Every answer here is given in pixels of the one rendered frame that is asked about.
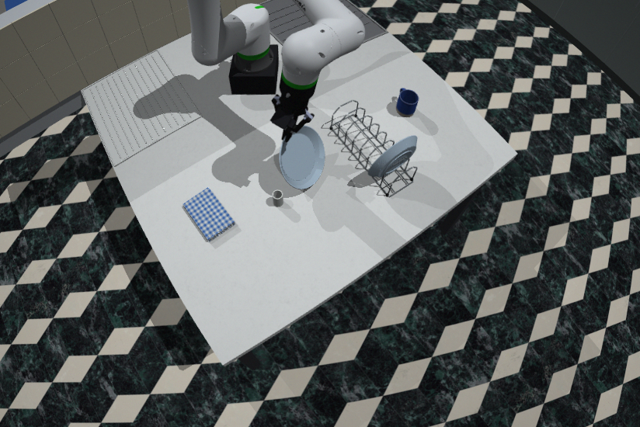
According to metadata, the dark blue mug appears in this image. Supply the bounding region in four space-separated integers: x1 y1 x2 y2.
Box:
396 88 419 117

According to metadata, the light blue plate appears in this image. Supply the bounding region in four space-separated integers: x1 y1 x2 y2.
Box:
279 125 325 189
368 135 417 177

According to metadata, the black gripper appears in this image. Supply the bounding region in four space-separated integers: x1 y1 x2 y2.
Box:
271 94 315 142

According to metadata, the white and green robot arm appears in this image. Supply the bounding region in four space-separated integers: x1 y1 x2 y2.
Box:
187 0 365 130

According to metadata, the grey cylinder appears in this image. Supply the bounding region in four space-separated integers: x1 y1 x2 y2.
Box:
273 190 283 207

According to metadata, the blue checkered towel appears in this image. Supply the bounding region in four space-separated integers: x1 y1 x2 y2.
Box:
183 187 235 242

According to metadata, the beige tiled wall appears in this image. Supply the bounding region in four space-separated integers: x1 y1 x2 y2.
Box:
0 0 191 157

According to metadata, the grey ribbed draining mat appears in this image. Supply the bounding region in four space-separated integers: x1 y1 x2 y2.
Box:
82 49 202 167

